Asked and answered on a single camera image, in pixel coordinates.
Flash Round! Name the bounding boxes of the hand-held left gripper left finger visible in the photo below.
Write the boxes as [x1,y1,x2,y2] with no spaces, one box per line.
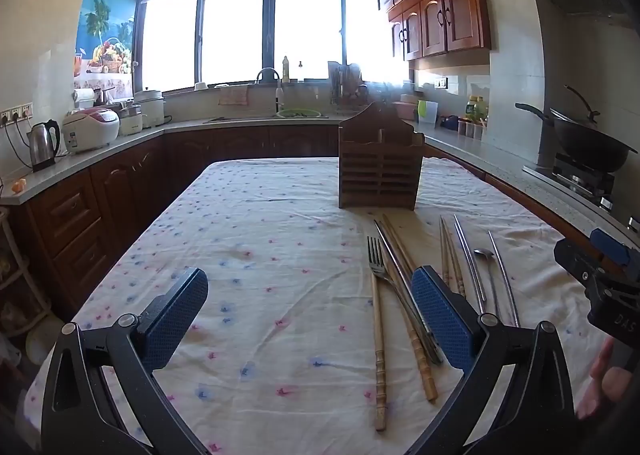
[41,266,211,455]

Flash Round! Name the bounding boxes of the floral white tablecloth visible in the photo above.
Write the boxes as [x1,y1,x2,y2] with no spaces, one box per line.
[22,156,608,455]

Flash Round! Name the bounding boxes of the pink dish towel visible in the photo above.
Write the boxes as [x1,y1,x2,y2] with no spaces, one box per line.
[218,85,249,106]

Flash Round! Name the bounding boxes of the gas stove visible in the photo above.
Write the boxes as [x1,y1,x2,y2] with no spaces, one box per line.
[522,152,640,232]

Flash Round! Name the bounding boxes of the metal spoon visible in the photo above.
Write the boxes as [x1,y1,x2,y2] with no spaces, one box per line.
[473,248,502,317]

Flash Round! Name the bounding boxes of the steel electric kettle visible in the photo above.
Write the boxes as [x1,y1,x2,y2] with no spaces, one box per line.
[26,119,62,173]

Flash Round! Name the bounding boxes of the large kitchen window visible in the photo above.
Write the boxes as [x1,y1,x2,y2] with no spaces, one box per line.
[137,0,416,94]

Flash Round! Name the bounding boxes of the pink white rice cooker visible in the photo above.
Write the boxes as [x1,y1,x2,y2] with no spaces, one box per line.
[61,107,121,154]

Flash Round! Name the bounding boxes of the wooden utensil holder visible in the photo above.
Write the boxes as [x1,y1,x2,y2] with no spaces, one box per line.
[338,101,426,210]

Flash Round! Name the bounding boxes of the small white steamer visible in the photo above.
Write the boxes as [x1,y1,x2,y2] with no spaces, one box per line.
[118,100,146,136]

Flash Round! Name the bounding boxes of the chrome kitchen faucet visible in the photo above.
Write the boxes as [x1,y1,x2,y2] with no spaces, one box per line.
[256,67,286,116]

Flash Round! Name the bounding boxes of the metal chopstick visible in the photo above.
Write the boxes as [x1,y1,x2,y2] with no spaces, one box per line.
[374,219,431,336]
[488,230,520,328]
[453,214,487,317]

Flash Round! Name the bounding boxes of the metal fork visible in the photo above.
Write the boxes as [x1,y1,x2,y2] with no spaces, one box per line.
[366,236,445,367]

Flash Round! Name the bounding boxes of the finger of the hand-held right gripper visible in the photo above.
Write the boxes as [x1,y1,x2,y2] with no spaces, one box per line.
[589,228,640,268]
[553,238,601,282]

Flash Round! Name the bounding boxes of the wall power sockets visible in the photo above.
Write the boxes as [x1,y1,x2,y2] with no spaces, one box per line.
[0,102,35,125]

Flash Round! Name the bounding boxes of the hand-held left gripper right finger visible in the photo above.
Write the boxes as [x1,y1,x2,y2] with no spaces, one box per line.
[407,265,581,455]

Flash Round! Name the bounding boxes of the pink basin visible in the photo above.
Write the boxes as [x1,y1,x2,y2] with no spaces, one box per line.
[392,94,421,122]

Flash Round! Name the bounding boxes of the black wok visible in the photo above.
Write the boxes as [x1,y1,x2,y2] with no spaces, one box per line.
[515,85,639,174]

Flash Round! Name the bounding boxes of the wooden lower cabinets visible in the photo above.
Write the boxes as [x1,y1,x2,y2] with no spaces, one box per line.
[0,126,601,323]

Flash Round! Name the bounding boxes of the speckled grey countertop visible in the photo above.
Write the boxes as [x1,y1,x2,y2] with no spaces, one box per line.
[0,112,640,258]

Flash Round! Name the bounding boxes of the wire dish rack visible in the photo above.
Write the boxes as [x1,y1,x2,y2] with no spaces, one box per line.
[327,61,371,114]

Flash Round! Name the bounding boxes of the green colander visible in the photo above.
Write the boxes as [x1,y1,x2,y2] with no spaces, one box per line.
[276,107,323,120]

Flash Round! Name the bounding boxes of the beach fruit poster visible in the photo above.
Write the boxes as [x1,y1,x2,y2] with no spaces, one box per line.
[74,0,139,98]

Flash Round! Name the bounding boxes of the person's right hand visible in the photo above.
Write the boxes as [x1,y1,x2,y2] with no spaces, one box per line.
[575,336,640,421]

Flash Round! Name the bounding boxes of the plain wooden chopstick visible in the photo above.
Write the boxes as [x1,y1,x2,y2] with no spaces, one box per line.
[439,216,453,288]
[444,222,467,298]

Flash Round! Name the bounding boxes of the bamboo handle chopstick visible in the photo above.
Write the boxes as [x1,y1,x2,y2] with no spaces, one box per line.
[371,277,390,432]
[382,216,440,403]

